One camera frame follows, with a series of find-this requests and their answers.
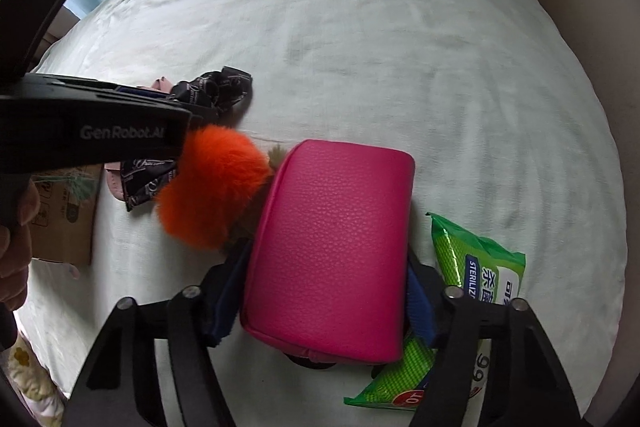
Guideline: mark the person's left hand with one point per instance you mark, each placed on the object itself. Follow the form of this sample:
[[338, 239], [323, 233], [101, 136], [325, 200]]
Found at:
[[15, 257]]

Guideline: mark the black patterned cloth band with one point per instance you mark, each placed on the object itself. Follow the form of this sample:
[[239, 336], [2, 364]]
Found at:
[[222, 88]]

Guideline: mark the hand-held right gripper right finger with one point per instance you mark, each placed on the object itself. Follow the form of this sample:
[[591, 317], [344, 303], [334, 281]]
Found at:
[[421, 307]]

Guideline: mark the pale green bed blanket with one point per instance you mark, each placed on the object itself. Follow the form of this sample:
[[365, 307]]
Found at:
[[375, 57]]

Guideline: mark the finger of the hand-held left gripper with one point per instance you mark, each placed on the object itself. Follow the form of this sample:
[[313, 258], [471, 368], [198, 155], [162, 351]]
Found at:
[[145, 92]]

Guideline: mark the brown cardboard box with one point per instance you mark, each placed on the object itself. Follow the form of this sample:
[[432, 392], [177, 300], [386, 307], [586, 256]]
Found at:
[[65, 217]]

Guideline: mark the floral patterned cloth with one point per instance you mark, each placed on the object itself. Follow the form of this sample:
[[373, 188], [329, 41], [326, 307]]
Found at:
[[25, 369]]

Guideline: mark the green wet wipes packet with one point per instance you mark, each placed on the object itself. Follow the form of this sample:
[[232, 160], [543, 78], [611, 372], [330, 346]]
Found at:
[[455, 252]]

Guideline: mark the pink fabric item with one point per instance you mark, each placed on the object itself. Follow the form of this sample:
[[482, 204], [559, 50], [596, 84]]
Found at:
[[116, 187]]

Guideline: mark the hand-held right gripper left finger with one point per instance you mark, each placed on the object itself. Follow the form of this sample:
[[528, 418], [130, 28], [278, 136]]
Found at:
[[226, 302]]

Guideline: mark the orange fluffy pompom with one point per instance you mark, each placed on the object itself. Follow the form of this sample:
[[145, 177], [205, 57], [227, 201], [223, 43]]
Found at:
[[215, 192]]

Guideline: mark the pink leather pouch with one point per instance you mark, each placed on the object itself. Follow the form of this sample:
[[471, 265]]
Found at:
[[330, 247]]

